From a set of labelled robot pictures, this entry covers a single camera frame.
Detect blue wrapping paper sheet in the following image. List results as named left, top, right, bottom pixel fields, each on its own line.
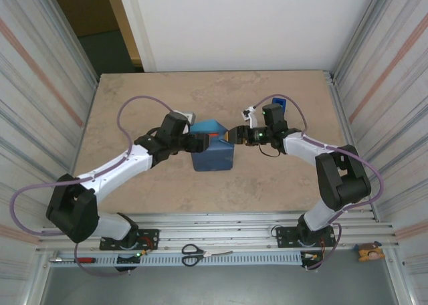
left=191, top=119, right=235, bottom=173

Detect blue tape dispenser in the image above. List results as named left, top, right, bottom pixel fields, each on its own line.
left=271, top=97, right=288, bottom=116

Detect black electronics module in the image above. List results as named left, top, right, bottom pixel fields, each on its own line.
left=114, top=249, right=150, bottom=273
left=300, top=250, right=325, bottom=271

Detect brown wooden door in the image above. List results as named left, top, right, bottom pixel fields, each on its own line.
left=47, top=0, right=120, bottom=38

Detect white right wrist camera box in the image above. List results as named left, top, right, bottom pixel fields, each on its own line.
left=241, top=106, right=259, bottom=128

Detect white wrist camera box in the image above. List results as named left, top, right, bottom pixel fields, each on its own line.
left=241, top=106, right=259, bottom=128
left=173, top=109, right=195, bottom=134

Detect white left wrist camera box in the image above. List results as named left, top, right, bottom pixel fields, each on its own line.
left=173, top=109, right=195, bottom=134

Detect aluminium rail frame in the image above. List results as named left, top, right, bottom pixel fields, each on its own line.
left=39, top=212, right=401, bottom=252

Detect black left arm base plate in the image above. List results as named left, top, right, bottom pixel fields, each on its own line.
left=99, top=229, right=160, bottom=251

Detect black-handled scissors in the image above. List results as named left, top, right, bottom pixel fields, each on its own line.
left=181, top=243, right=234, bottom=268

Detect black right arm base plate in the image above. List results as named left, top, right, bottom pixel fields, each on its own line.
left=276, top=226, right=337, bottom=249

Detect tan wooden door frame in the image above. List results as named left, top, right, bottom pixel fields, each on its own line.
left=102, top=0, right=145, bottom=67

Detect slotted pale cable duct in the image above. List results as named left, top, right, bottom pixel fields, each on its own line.
left=49, top=251, right=304, bottom=268

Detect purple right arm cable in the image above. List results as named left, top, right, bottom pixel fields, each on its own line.
left=252, top=94, right=385, bottom=272

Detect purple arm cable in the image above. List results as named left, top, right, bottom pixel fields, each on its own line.
left=9, top=95, right=175, bottom=278
left=252, top=94, right=385, bottom=272

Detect red-handled screwdriver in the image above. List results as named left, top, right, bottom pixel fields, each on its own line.
left=49, top=257, right=97, bottom=264

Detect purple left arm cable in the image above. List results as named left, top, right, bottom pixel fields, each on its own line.
left=9, top=95, right=175, bottom=278

